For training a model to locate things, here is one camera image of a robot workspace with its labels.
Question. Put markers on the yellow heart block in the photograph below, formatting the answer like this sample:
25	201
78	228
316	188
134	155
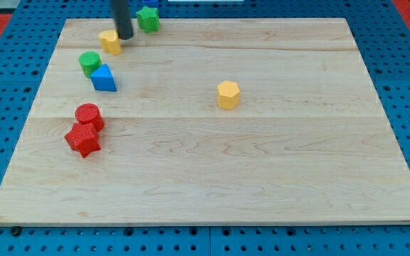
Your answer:
110	42

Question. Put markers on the light wooden board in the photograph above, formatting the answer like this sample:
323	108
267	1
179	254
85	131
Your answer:
308	144

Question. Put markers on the yellow hexagon block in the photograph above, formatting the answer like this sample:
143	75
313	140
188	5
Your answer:
228	95

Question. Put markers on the blue triangle block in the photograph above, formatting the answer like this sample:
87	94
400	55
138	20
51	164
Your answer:
103	80

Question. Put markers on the red cylinder block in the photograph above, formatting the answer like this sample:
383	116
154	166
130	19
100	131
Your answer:
89	113

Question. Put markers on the red star block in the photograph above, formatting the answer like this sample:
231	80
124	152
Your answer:
83	138

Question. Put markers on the green star block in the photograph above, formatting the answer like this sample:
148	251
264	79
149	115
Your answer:
148	19

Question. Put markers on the green cylinder block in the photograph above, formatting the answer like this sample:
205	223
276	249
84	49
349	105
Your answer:
89	62

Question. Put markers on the blue cube block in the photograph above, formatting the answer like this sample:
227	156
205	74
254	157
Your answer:
151	3

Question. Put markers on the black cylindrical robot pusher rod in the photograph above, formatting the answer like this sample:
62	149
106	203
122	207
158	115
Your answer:
122	18

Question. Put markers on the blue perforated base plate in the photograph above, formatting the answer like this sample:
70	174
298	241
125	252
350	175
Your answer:
27	45

